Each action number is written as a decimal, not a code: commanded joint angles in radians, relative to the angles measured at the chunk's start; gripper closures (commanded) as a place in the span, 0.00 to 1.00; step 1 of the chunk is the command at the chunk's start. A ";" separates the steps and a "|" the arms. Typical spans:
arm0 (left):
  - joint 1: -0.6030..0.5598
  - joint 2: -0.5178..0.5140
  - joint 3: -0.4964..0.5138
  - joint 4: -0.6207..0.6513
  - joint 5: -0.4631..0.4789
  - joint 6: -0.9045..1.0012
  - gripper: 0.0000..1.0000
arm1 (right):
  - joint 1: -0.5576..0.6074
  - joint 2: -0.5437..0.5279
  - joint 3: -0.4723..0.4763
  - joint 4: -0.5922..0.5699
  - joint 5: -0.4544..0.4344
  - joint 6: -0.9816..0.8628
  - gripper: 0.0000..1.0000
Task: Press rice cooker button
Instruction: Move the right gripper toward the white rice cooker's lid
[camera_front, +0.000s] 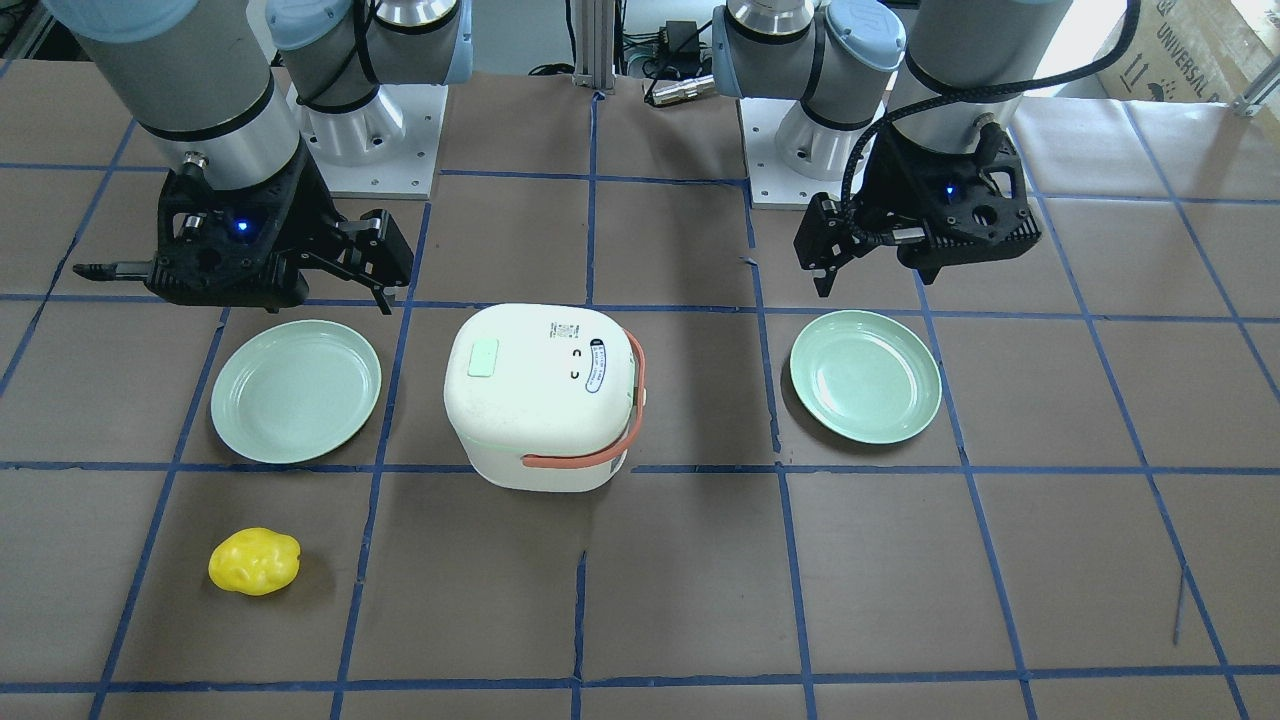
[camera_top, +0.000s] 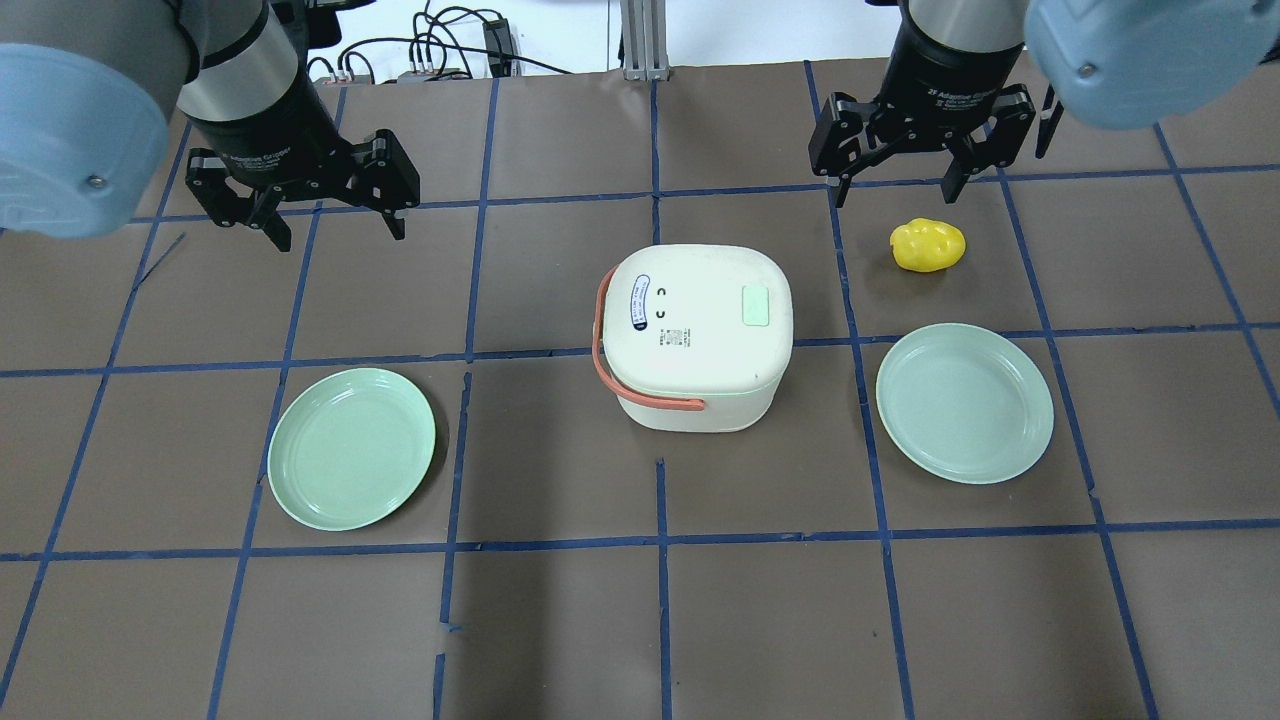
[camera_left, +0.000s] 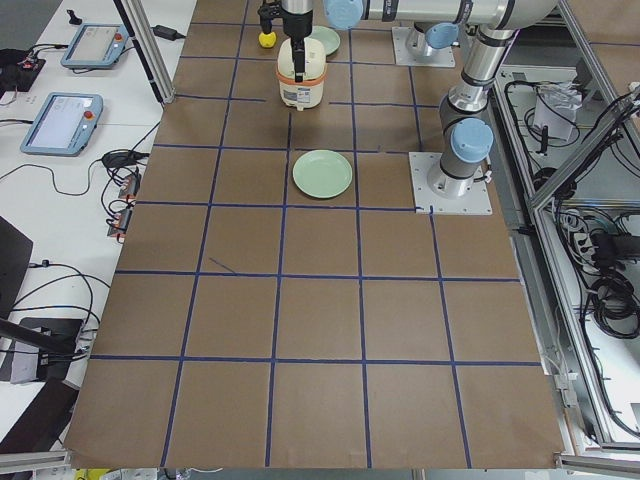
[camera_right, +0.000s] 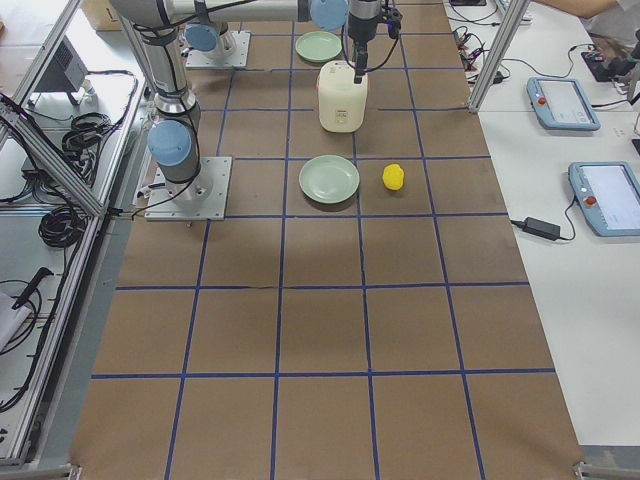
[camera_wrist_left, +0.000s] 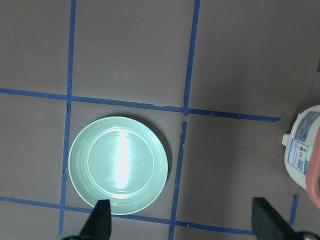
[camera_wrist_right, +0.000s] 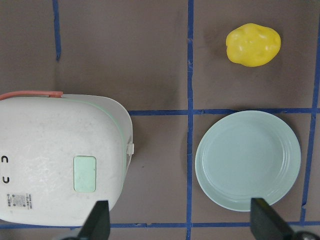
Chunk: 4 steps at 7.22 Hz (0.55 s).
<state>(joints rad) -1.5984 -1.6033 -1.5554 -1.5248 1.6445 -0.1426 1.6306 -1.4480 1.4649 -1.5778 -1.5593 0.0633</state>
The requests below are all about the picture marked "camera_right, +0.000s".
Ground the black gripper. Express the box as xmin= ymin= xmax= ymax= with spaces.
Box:
xmin=347 ymin=0 xmax=403 ymax=84

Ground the white rice cooker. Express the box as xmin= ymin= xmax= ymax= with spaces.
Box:
xmin=317 ymin=60 xmax=369 ymax=133

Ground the green plate far side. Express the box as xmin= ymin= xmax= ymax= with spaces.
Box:
xmin=295 ymin=31 xmax=342 ymax=63

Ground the yellow toy potato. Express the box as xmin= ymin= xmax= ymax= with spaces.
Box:
xmin=382 ymin=163 xmax=405 ymax=191

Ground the green plate near potato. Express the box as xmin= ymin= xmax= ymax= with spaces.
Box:
xmin=298 ymin=155 xmax=360 ymax=204

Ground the far blue teach pendant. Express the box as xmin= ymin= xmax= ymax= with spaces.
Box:
xmin=526 ymin=77 xmax=601 ymax=131

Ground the blue teach pendant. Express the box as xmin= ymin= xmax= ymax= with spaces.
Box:
xmin=568 ymin=161 xmax=639 ymax=237
xmin=526 ymin=77 xmax=601 ymax=131

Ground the black power adapter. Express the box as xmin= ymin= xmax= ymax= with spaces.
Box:
xmin=522 ymin=217 xmax=561 ymax=241

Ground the cardboard box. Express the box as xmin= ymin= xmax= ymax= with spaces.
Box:
xmin=80 ymin=0 xmax=121 ymax=32

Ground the near blue teach pendant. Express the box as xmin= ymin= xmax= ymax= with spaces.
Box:
xmin=568 ymin=161 xmax=639 ymax=237

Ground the grey control box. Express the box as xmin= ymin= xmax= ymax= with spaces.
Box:
xmin=34 ymin=36 xmax=88 ymax=105

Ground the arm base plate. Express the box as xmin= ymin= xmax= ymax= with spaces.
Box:
xmin=143 ymin=156 xmax=232 ymax=221
xmin=185 ymin=28 xmax=251 ymax=70

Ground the aluminium frame post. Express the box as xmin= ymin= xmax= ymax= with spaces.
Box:
xmin=468 ymin=0 xmax=530 ymax=114

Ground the coiled black cable upper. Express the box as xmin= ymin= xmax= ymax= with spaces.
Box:
xmin=61 ymin=111 xmax=121 ymax=166

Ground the coiled black cable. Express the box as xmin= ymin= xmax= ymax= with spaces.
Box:
xmin=38 ymin=205 xmax=86 ymax=248
xmin=61 ymin=111 xmax=121 ymax=166

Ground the aluminium frame rail left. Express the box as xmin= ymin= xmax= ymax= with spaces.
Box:
xmin=1 ymin=93 xmax=106 ymax=217

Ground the coiled black cable lower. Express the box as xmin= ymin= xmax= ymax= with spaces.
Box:
xmin=38 ymin=205 xmax=86 ymax=248

